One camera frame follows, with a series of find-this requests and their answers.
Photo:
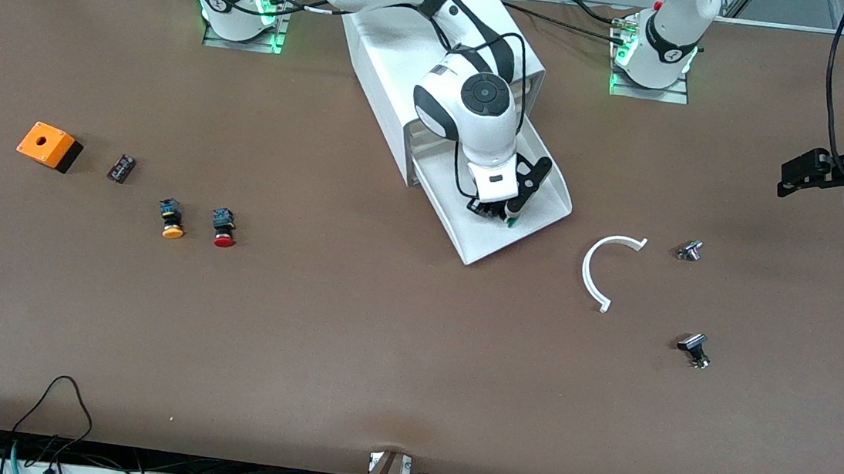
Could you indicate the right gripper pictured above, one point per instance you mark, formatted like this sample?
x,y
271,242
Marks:
x,y
483,209

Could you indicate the green push button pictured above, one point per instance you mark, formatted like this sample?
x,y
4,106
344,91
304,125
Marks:
x,y
512,221

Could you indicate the black button white square cap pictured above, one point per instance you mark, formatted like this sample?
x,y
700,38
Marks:
x,y
693,343

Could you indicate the red push button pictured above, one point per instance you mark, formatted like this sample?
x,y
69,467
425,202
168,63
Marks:
x,y
223,239

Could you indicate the yellow push button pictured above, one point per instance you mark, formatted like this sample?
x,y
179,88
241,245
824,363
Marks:
x,y
172,228

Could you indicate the white semicircular plastic arc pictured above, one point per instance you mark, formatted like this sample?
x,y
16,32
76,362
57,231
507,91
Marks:
x,y
586,272

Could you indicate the black terminal block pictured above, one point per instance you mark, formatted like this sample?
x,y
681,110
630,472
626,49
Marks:
x,y
121,168

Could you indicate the orange box black base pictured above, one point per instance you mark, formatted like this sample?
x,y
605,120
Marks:
x,y
44,142

